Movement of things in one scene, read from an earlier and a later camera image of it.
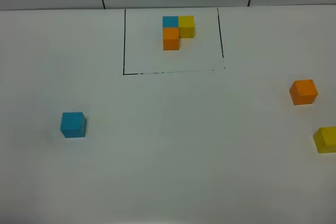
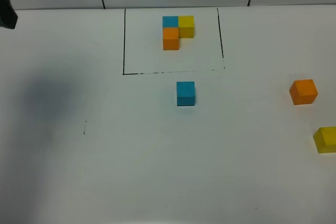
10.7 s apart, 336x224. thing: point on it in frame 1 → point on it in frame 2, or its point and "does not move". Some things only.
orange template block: (171, 38) does not move
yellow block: (325, 140) does not move
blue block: (73, 125) → (186, 93)
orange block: (303, 92) does not move
